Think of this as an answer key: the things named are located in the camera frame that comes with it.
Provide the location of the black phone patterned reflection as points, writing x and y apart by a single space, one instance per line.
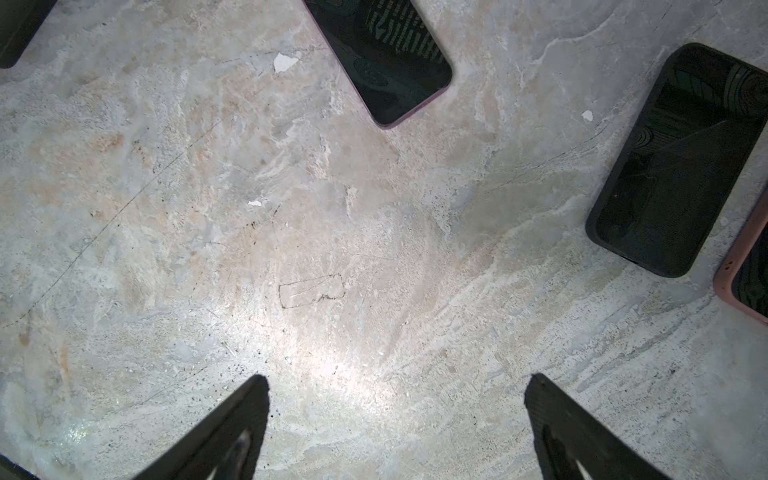
387 51

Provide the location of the black case edge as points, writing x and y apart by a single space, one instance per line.
20 21

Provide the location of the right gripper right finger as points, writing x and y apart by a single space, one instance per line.
571 444

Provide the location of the pink phone case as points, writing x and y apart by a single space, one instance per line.
737 253

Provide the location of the black case with camera hole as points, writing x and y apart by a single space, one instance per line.
594 222

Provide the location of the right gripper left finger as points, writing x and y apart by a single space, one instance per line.
226 444

